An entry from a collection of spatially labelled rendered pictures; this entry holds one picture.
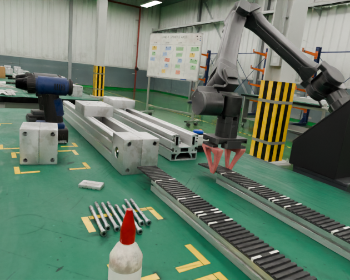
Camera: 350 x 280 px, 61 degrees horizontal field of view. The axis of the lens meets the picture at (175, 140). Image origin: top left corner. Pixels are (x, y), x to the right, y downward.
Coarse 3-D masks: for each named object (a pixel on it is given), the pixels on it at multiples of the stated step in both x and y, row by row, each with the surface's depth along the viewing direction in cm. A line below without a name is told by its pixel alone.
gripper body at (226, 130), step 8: (224, 120) 74; (232, 120) 74; (216, 128) 76; (224, 128) 74; (232, 128) 74; (208, 136) 75; (216, 136) 76; (224, 136) 75; (232, 136) 75; (240, 136) 80
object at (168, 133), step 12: (120, 120) 132; (132, 120) 120; (144, 120) 114; (156, 120) 118; (156, 132) 104; (168, 132) 95; (180, 132) 102; (192, 132) 99; (168, 144) 94; (180, 144) 97; (192, 144) 97; (168, 156) 94; (180, 156) 98; (192, 156) 100
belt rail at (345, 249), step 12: (216, 180) 78; (228, 180) 74; (240, 192) 70; (252, 192) 67; (264, 204) 64; (276, 204) 61; (276, 216) 61; (288, 216) 59; (300, 228) 56; (312, 228) 54; (324, 240) 52; (336, 240) 50; (336, 252) 50; (348, 252) 48
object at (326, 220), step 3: (327, 216) 56; (315, 219) 54; (318, 219) 54; (321, 219) 54; (324, 219) 55; (327, 219) 55; (330, 219) 55; (333, 219) 55; (309, 222) 54; (312, 222) 53; (315, 222) 53; (318, 222) 53; (321, 222) 53; (324, 222) 53; (327, 222) 54; (330, 222) 54; (315, 225) 53; (318, 225) 52; (321, 225) 53
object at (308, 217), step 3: (309, 213) 56; (312, 213) 56; (315, 213) 57; (318, 213) 57; (300, 216) 55; (303, 216) 55; (306, 216) 55; (309, 216) 56; (312, 216) 55; (315, 216) 55; (318, 216) 56; (321, 216) 56; (324, 216) 56; (306, 219) 54; (309, 219) 54; (312, 219) 54
